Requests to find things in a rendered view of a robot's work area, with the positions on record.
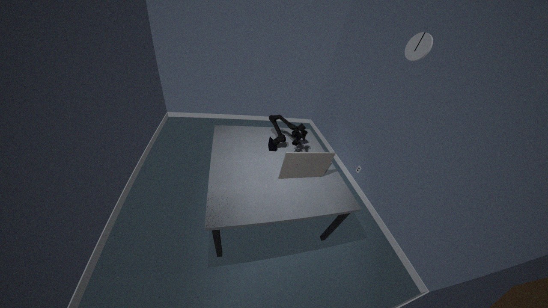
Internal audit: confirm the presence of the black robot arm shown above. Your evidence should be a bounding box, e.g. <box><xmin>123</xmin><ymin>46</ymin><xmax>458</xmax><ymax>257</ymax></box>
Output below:
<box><xmin>269</xmin><ymin>115</ymin><xmax>305</xmax><ymax>146</ymax></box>

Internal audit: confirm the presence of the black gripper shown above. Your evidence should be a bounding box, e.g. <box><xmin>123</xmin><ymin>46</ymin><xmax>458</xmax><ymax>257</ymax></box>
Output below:
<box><xmin>292</xmin><ymin>129</ymin><xmax>307</xmax><ymax>146</ymax></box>

